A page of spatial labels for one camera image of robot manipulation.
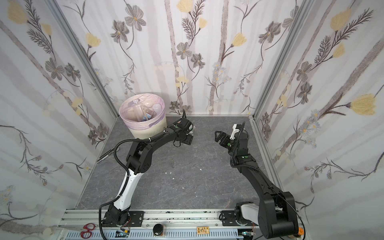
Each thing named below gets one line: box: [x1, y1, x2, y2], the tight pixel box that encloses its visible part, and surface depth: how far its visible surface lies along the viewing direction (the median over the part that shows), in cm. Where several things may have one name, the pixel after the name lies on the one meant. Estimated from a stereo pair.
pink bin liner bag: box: [119, 93, 167, 131], surface depth 95 cm
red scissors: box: [80, 223, 98, 239], surface depth 72 cm
